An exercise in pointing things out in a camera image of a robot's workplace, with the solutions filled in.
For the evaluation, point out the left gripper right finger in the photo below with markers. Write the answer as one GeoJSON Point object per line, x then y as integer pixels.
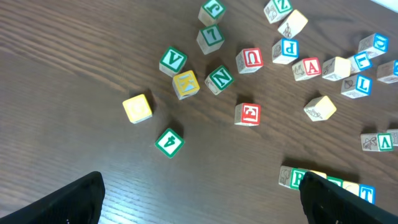
{"type": "Point", "coordinates": [325, 202]}

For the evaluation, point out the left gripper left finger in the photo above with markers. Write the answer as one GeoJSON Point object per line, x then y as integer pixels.
{"type": "Point", "coordinates": [79, 202]}

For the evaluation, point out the yellow O block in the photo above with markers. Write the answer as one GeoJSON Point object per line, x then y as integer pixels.
{"type": "Point", "coordinates": [351, 187]}
{"type": "Point", "coordinates": [321, 174]}

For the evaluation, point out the green R block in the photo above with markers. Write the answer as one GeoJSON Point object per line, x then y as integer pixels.
{"type": "Point", "coordinates": [291, 177]}

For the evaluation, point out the blue T block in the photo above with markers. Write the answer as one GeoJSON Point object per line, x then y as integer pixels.
{"type": "Point", "coordinates": [367, 193]}

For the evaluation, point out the green B block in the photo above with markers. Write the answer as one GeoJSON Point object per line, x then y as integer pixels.
{"type": "Point", "coordinates": [337, 181]}

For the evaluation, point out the green V block right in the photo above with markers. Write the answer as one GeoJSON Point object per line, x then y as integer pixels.
{"type": "Point", "coordinates": [377, 142]}

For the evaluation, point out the green v block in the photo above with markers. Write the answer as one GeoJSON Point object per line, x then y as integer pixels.
{"type": "Point", "coordinates": [377, 142]}
{"type": "Point", "coordinates": [172, 61]}

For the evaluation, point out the green 4 block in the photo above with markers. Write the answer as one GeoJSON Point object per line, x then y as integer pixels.
{"type": "Point", "coordinates": [169, 143]}

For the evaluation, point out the yellow block far left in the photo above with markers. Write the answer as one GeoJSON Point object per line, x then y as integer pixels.
{"type": "Point", "coordinates": [137, 109]}

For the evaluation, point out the red E block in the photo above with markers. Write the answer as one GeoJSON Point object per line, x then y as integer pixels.
{"type": "Point", "coordinates": [247, 114]}

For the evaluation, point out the blue L block lower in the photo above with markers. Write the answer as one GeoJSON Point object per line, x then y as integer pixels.
{"type": "Point", "coordinates": [356, 86]}

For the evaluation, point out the blue l block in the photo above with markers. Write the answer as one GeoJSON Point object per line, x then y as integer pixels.
{"type": "Point", "coordinates": [360, 62]}
{"type": "Point", "coordinates": [356, 86]}

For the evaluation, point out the yellow block centre top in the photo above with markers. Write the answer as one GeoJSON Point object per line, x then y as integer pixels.
{"type": "Point", "coordinates": [336, 68]}

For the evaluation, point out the red A block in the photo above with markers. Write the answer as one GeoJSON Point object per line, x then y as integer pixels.
{"type": "Point", "coordinates": [306, 68]}

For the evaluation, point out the blue D block right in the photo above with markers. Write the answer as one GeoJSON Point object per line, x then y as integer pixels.
{"type": "Point", "coordinates": [387, 72]}

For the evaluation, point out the blue d block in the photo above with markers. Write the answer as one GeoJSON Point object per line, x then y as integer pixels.
{"type": "Point", "coordinates": [387, 72]}
{"type": "Point", "coordinates": [374, 45]}

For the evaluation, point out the blue L block upper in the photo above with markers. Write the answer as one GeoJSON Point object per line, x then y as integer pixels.
{"type": "Point", "coordinates": [360, 62]}

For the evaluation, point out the blue P block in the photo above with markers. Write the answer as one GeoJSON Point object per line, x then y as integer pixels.
{"type": "Point", "coordinates": [285, 51]}

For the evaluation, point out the yellow block beside V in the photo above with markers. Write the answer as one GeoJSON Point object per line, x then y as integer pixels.
{"type": "Point", "coordinates": [185, 84]}

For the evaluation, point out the red U block left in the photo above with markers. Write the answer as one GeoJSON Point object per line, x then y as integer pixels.
{"type": "Point", "coordinates": [249, 60]}

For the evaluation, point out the green N block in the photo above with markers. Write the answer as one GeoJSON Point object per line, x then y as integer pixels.
{"type": "Point", "coordinates": [219, 80]}

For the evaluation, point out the blue D block top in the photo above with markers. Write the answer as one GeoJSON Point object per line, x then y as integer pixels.
{"type": "Point", "coordinates": [374, 45]}

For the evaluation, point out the green V block left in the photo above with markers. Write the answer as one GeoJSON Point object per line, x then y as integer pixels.
{"type": "Point", "coordinates": [172, 61]}

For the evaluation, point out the green Z block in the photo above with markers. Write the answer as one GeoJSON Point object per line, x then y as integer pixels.
{"type": "Point", "coordinates": [276, 10]}

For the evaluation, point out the green L block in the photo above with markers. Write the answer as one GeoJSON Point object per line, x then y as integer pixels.
{"type": "Point", "coordinates": [210, 39]}

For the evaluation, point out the green J block left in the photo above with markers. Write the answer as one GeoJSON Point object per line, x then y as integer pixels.
{"type": "Point", "coordinates": [211, 12]}

